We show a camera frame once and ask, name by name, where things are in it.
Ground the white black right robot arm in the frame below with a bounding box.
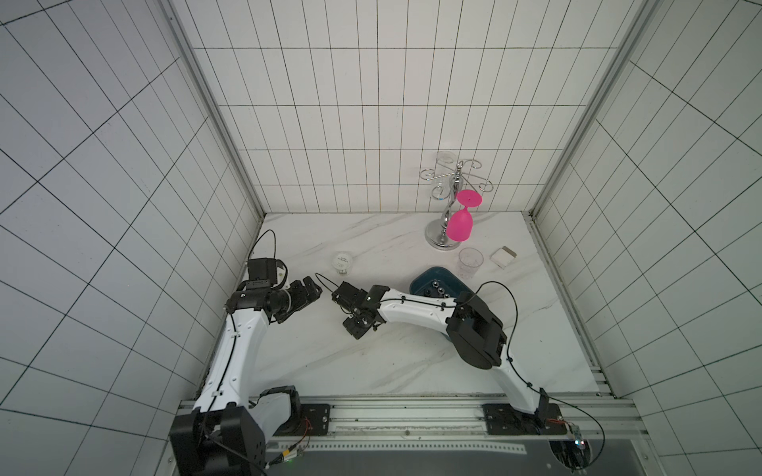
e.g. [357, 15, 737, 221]
[331, 282, 569, 436]

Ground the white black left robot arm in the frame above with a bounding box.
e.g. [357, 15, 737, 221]
[169, 277, 323, 475]

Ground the teal plastic storage box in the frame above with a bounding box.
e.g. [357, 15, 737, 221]
[409, 267, 472, 299]

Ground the small white box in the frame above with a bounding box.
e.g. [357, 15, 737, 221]
[490, 246, 517, 269]

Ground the small clear glass jar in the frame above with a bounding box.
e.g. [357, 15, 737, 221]
[331, 252, 353, 275]

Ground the clear plastic cup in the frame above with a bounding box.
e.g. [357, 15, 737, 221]
[458, 247, 484, 279]

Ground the pink plastic wine glass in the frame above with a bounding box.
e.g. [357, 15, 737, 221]
[446, 190, 482, 243]

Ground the chrome glass hanger stand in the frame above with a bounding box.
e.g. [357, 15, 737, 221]
[420, 151, 494, 251]

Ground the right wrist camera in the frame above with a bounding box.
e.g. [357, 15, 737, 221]
[315, 272, 367, 315]

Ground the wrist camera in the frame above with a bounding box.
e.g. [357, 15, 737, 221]
[315, 272, 367, 315]
[245, 258, 288, 290]

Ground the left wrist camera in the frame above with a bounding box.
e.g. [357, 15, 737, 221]
[245, 258, 288, 290]

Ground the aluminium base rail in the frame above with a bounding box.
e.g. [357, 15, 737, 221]
[171, 393, 647, 456]

